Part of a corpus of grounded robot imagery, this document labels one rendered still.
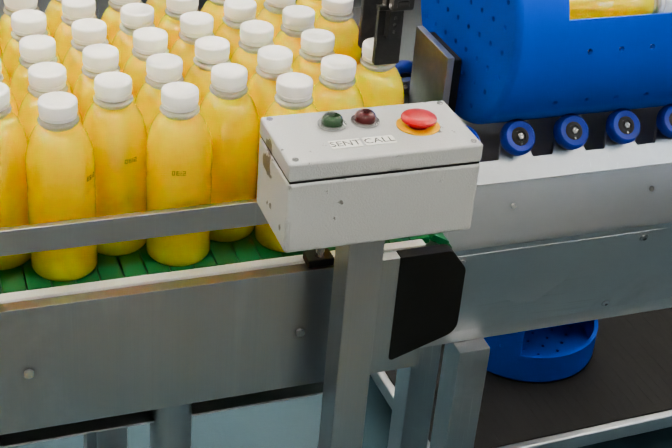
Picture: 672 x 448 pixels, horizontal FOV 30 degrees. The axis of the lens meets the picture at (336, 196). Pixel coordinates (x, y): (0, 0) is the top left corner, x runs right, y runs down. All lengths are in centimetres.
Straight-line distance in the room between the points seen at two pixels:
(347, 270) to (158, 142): 23
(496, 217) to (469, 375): 29
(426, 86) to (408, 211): 38
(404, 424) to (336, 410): 59
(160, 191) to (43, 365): 22
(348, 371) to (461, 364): 40
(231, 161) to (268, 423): 125
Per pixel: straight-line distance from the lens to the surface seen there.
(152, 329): 137
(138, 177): 135
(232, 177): 137
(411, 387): 194
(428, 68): 158
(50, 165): 128
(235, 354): 142
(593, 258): 171
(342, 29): 155
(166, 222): 132
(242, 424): 254
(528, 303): 174
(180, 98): 128
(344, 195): 120
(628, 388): 253
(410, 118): 124
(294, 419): 255
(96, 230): 131
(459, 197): 126
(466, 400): 180
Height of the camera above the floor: 167
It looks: 31 degrees down
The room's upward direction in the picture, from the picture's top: 5 degrees clockwise
